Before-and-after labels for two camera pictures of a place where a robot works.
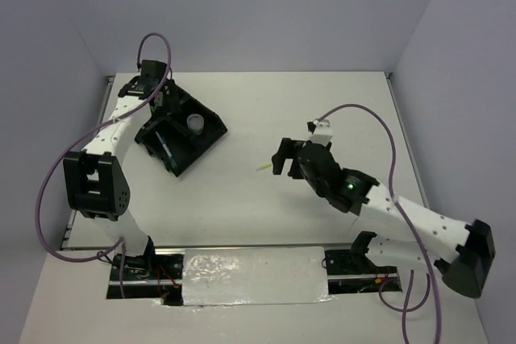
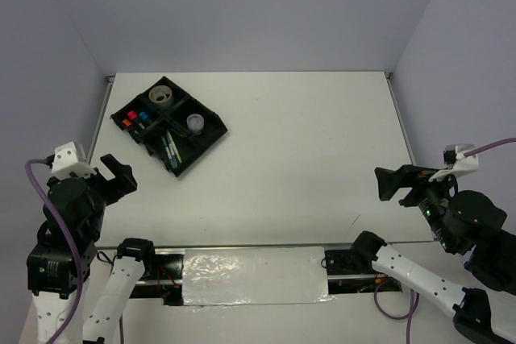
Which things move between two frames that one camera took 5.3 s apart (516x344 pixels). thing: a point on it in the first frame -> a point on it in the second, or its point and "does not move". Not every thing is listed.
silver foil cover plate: (237, 275) does not move
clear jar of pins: (195, 122) does not move
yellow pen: (264, 167) -> (174, 147)
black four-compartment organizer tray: (180, 128) does not move
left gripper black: (171, 103) -> (124, 181)
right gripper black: (287, 150) -> (388, 179)
